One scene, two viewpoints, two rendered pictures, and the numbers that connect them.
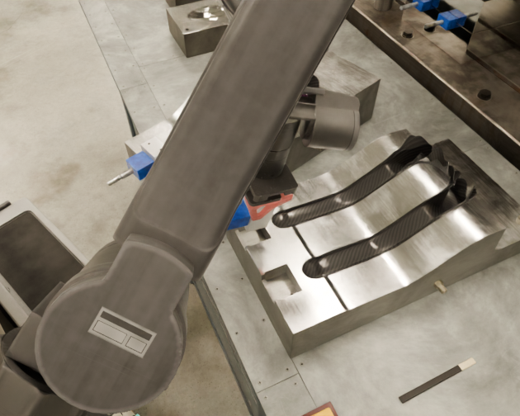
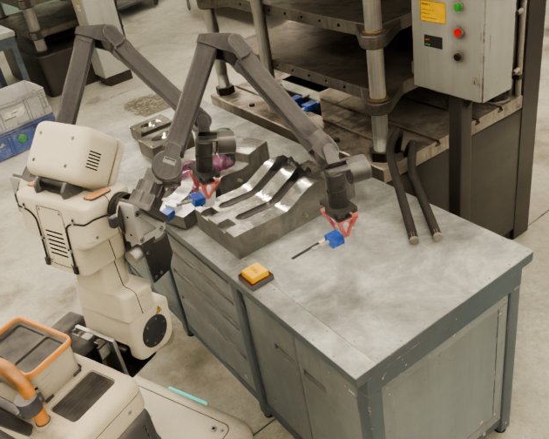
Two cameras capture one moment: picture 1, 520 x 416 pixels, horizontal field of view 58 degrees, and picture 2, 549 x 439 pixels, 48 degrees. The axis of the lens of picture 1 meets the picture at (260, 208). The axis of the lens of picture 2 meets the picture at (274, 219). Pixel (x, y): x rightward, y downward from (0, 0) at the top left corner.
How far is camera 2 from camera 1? 1.42 m
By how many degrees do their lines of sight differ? 18
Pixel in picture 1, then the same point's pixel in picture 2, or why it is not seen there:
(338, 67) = (243, 141)
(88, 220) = not seen: hidden behind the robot
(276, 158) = (207, 161)
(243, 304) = (213, 249)
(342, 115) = (227, 138)
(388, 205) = (273, 186)
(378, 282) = (271, 214)
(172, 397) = not seen: hidden behind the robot
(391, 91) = (281, 150)
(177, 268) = (178, 145)
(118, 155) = not seen: hidden behind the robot
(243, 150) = (186, 124)
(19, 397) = (148, 184)
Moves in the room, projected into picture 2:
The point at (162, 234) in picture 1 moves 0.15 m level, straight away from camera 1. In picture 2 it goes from (172, 142) to (152, 125)
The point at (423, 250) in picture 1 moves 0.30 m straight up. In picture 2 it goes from (289, 198) to (276, 115)
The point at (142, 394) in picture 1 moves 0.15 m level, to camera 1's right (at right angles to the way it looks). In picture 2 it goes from (175, 173) to (233, 160)
